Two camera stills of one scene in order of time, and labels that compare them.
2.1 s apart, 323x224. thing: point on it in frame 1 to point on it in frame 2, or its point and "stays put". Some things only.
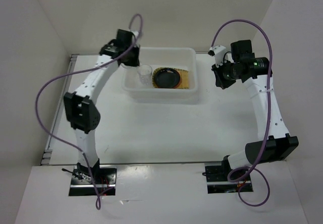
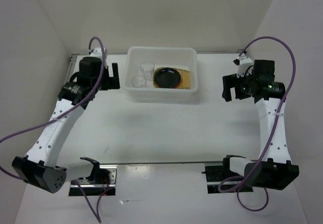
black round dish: [167, 77] stays put
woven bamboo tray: [184, 82] stays put
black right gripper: [220, 81] to [231, 80]
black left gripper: [136, 62] to [112, 82]
